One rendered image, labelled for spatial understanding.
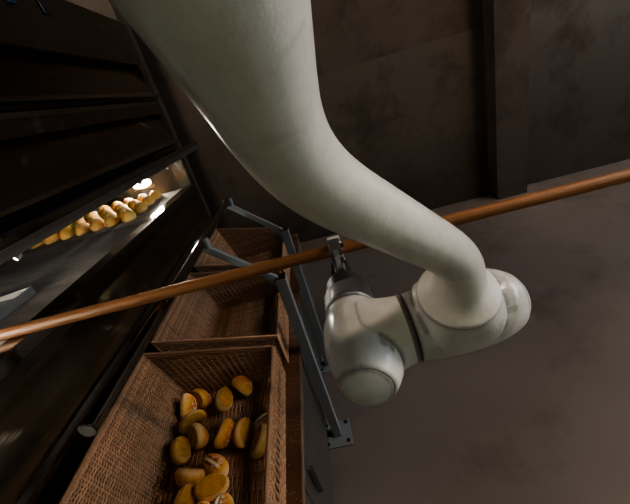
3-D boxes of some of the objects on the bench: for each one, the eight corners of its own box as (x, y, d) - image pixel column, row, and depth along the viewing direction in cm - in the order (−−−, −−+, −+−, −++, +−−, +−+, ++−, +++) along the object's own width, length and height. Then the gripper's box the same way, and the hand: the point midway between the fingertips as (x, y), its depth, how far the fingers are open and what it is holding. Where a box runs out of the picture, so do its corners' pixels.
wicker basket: (211, 306, 193) (191, 266, 181) (228, 261, 244) (214, 228, 232) (291, 286, 190) (276, 244, 178) (292, 244, 240) (280, 209, 228)
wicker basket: (105, 587, 84) (36, 533, 72) (172, 401, 135) (139, 351, 122) (289, 542, 82) (251, 479, 70) (287, 371, 133) (265, 317, 121)
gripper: (316, 265, 58) (311, 218, 79) (337, 335, 64) (327, 274, 86) (358, 255, 57) (342, 210, 78) (375, 326, 64) (355, 267, 85)
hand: (336, 250), depth 79 cm, fingers closed on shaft, 3 cm apart
